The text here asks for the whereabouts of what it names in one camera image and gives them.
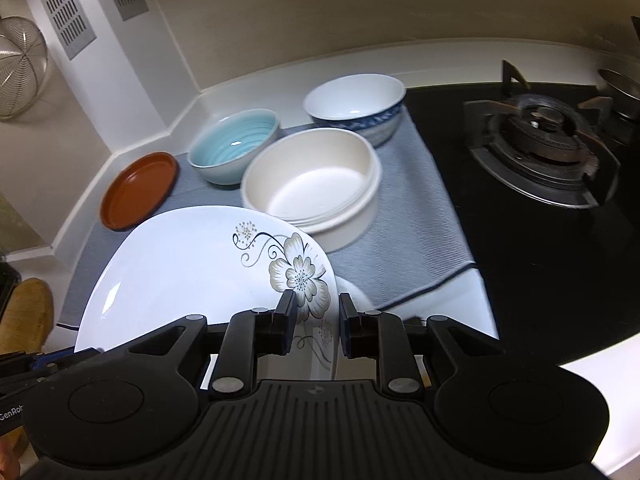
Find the cream straight-sided bowl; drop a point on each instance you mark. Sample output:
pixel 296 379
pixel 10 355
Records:
pixel 324 181

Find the wooden cutting board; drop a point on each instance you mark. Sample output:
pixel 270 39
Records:
pixel 28 320

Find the person left hand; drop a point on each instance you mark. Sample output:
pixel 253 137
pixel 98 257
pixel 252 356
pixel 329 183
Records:
pixel 11 449

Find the light blue ribbed bowl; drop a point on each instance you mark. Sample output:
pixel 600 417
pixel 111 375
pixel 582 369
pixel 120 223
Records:
pixel 225 149

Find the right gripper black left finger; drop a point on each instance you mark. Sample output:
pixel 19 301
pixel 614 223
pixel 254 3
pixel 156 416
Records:
pixel 250 335

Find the metal pot on stove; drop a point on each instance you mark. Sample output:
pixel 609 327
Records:
pixel 622 89

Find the black gas stove top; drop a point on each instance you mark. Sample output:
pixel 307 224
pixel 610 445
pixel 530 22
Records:
pixel 561 282

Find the steel mesh strainer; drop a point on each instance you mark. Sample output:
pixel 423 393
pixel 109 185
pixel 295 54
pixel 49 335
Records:
pixel 24 63

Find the grey wall vent grille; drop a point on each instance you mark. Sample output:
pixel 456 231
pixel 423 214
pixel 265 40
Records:
pixel 70 24

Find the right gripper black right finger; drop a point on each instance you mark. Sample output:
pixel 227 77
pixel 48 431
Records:
pixel 381 337

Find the brown round small plate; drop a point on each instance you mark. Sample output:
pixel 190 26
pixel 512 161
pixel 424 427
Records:
pixel 138 191

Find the white bowl blue pattern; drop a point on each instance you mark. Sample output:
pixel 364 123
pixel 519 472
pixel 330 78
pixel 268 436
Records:
pixel 368 104

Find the gas burner with grate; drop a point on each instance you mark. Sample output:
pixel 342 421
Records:
pixel 542 147

